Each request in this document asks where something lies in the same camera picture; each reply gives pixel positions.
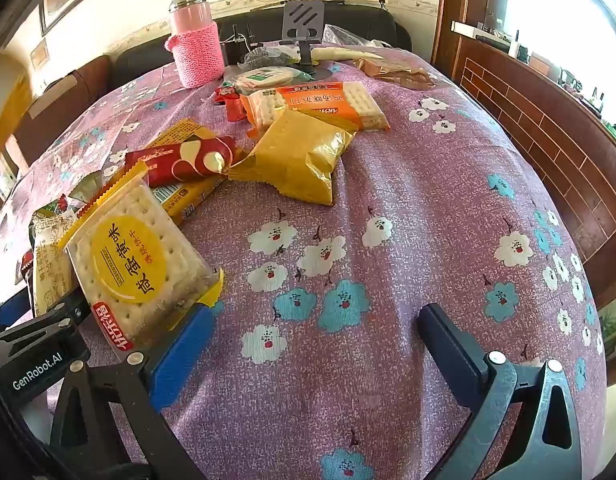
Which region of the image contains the dark red snack packet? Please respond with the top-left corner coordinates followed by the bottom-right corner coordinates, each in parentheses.
top-left (124, 136), bottom-right (247, 186)

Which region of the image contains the cracker packet with yellow label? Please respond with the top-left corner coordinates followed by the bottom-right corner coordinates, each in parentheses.
top-left (58, 162), bottom-right (225, 353)

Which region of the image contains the cream patterned snack packet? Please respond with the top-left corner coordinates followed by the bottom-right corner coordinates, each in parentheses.
top-left (32, 205), bottom-right (79, 313)

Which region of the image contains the round cake packet green label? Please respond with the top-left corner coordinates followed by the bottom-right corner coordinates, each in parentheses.
top-left (223, 66), bottom-right (313, 96)

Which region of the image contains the pink bottle with knitted sleeve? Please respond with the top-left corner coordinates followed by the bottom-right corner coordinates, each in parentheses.
top-left (168, 0), bottom-right (225, 90)

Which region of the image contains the black sofa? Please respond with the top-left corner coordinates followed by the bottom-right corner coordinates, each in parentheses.
top-left (110, 7), bottom-right (413, 78)

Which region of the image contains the mustard yellow snack packet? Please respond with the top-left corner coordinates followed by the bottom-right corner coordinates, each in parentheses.
top-left (229, 108), bottom-right (359, 206)

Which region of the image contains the plastic bag with dark contents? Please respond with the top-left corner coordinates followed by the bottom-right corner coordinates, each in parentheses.
top-left (238, 45), bottom-right (299, 69)

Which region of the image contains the yellow biscuit packet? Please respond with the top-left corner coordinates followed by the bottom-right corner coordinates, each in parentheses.
top-left (142, 119), bottom-right (229, 226)

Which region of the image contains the brown chair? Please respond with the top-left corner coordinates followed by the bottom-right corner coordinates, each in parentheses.
top-left (12, 55), bottom-right (113, 161)

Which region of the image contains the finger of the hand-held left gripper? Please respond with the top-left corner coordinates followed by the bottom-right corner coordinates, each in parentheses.
top-left (0, 287), bottom-right (91, 341)

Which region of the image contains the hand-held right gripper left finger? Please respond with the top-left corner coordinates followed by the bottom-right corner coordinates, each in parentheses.
top-left (48, 304), bottom-right (217, 480)

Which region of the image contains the wooden sideboard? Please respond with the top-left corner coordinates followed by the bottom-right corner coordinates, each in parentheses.
top-left (433, 0), bottom-right (616, 311)

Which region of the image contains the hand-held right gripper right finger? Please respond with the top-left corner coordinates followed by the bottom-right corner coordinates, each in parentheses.
top-left (418, 303), bottom-right (584, 480)

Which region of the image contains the grey phone stand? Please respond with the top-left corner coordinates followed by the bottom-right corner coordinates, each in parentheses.
top-left (280, 0), bottom-right (325, 73)

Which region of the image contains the green potted plant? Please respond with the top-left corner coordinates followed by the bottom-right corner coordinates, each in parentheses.
top-left (602, 305), bottom-right (616, 361)

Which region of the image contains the orange cracker packet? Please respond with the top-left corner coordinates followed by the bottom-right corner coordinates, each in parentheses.
top-left (240, 81), bottom-right (391, 132)

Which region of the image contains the brown snack packet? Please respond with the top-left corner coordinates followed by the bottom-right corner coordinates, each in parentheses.
top-left (355, 57), bottom-right (436, 91)

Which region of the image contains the clear plastic bag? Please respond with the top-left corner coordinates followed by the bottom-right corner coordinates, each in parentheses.
top-left (323, 24), bottom-right (395, 51)

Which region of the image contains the purple floral tablecloth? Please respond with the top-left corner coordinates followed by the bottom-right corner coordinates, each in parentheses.
top-left (0, 57), bottom-right (609, 480)

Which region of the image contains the silver green snack packet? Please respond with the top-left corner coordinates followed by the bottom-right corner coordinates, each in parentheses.
top-left (69, 174), bottom-right (102, 202)

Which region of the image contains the small wall plaque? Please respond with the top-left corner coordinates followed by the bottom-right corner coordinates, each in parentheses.
top-left (30, 42), bottom-right (49, 74)

